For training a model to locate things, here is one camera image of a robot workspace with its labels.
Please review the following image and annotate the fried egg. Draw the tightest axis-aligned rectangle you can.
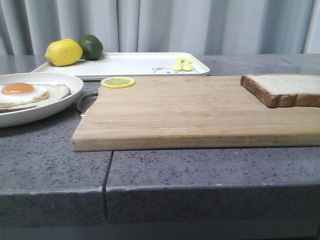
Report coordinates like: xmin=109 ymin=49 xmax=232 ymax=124
xmin=0 ymin=83 xmax=49 ymax=107

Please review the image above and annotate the metal cutting board handle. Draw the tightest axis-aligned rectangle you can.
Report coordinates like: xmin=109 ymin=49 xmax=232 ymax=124
xmin=76 ymin=88 xmax=99 ymax=118

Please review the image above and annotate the yellow lemon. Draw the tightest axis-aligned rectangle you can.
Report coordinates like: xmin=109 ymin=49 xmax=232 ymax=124
xmin=45 ymin=38 xmax=83 ymax=67

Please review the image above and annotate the white rectangular tray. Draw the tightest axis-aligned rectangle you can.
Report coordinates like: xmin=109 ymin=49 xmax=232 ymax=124
xmin=33 ymin=52 xmax=210 ymax=81

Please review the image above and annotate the white bread slice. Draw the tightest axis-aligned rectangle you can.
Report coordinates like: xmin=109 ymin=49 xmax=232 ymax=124
xmin=240 ymin=74 xmax=320 ymax=109

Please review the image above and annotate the white round plate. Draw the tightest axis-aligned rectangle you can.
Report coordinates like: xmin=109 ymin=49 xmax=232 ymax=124
xmin=0 ymin=72 xmax=84 ymax=128

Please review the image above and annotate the bottom bread slice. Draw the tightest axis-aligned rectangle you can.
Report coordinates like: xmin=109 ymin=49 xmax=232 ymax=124
xmin=0 ymin=84 xmax=71 ymax=114

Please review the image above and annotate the grey curtain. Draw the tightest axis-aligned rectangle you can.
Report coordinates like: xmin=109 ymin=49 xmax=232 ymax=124
xmin=0 ymin=0 xmax=320 ymax=55

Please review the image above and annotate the wooden cutting board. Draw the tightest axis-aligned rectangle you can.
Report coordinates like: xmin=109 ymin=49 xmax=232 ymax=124
xmin=72 ymin=76 xmax=320 ymax=152

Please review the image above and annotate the lemon slice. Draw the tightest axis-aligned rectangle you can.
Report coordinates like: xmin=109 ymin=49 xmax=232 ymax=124
xmin=100 ymin=76 xmax=136 ymax=89

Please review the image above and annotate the green lime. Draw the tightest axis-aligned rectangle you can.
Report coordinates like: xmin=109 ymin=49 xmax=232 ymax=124
xmin=78 ymin=34 xmax=103 ymax=61

